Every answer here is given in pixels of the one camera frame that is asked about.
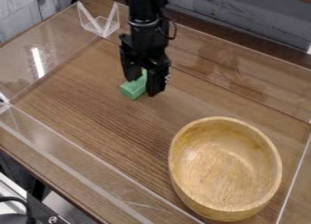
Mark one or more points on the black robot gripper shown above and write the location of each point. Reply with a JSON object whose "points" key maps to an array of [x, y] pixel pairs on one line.
{"points": [[143, 51]]}

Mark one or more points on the green rectangular block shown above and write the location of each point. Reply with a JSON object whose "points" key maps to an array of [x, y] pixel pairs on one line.
{"points": [[134, 89]]}

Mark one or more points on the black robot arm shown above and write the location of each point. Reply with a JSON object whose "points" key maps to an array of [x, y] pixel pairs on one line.
{"points": [[146, 10]]}

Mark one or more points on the brown wooden bowl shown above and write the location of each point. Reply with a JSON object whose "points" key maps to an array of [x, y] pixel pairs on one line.
{"points": [[225, 168]]}

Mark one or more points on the clear acrylic corner bracket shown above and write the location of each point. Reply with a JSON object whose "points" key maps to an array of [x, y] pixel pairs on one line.
{"points": [[102, 26]]}

